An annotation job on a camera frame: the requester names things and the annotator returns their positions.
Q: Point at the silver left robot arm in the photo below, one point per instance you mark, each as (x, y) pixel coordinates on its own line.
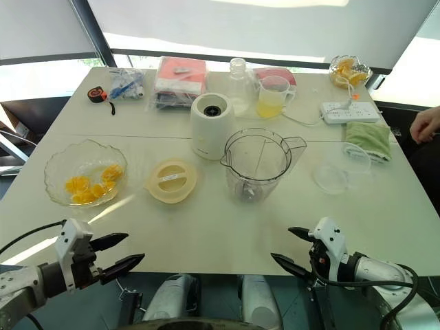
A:
(20, 285)

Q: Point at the clear plastic bottle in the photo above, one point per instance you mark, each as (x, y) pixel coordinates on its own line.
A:
(240, 86)

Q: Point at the clear measuring cup with juice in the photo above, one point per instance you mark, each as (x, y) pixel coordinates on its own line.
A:
(271, 99)

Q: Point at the large clear glass bowl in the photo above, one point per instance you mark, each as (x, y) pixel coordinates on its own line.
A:
(58, 165)

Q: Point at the white power strip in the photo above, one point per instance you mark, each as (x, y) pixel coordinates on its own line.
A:
(350, 112)

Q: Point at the black metal bracket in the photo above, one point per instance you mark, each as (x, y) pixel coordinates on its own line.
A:
(130, 307)
(318, 306)

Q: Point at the green cloth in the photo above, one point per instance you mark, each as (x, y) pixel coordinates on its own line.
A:
(369, 139)

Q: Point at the person's bare hand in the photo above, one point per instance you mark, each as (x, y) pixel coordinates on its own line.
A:
(428, 123)

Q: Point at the clear plastic cup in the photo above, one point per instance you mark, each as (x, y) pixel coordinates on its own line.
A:
(330, 177)

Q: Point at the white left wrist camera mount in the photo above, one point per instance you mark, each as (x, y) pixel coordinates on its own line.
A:
(68, 237)

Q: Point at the white rounded shell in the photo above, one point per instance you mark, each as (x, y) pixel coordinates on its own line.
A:
(168, 297)
(258, 299)

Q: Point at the grey window post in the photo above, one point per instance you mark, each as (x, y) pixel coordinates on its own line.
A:
(93, 31)

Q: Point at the white roller blind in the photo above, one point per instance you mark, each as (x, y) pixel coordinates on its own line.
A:
(258, 27)
(41, 27)

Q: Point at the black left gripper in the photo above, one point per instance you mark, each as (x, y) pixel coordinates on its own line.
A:
(84, 264)

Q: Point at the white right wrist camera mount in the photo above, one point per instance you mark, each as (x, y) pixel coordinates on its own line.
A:
(330, 240)

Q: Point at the clear blender jar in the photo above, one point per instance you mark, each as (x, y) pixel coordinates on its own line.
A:
(256, 161)

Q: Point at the bag of orange fruit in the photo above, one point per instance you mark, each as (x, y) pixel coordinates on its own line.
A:
(347, 72)

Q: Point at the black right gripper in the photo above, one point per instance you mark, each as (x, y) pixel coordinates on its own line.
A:
(318, 264)

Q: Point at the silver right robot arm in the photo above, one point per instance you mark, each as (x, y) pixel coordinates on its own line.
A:
(378, 269)

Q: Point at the white blender base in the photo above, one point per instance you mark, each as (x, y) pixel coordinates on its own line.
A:
(209, 134)

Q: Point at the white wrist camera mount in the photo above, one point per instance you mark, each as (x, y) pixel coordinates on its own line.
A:
(68, 237)
(330, 240)

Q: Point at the pale yellow blender lid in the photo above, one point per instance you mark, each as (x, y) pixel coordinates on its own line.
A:
(172, 180)

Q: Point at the plastic bag with blue items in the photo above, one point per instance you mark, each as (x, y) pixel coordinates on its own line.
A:
(125, 84)

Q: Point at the orange black tape measure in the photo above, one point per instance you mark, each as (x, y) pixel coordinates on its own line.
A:
(96, 94)

